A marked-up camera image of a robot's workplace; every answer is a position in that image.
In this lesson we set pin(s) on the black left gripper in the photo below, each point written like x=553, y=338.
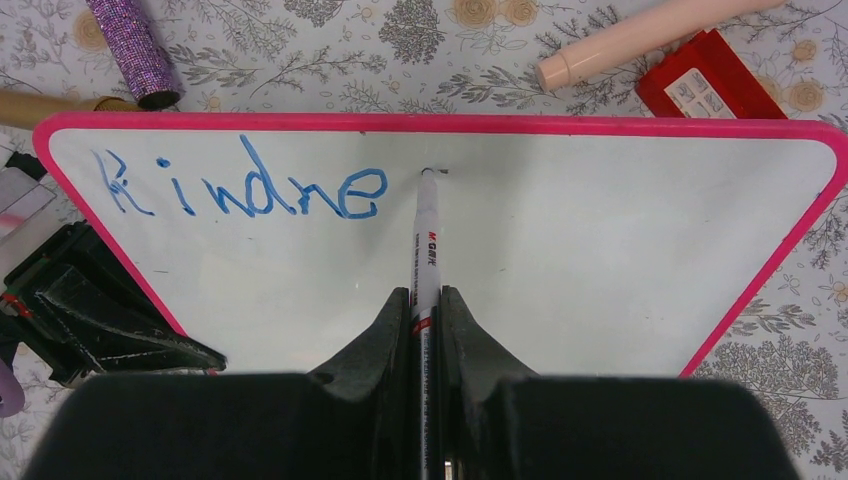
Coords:
x=75, y=305

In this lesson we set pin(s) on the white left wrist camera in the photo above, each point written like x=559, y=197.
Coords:
x=28, y=216

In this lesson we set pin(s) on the pink framed whiteboard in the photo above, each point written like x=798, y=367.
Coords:
x=584, y=245

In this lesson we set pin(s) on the floral patterned mat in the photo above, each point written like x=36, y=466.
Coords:
x=790, y=344

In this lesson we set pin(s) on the purple glitter microphone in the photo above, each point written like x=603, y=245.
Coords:
x=141, y=60

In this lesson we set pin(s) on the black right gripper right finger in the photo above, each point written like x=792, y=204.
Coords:
x=505, y=421

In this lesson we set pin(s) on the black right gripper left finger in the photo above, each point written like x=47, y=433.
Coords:
x=345, y=419

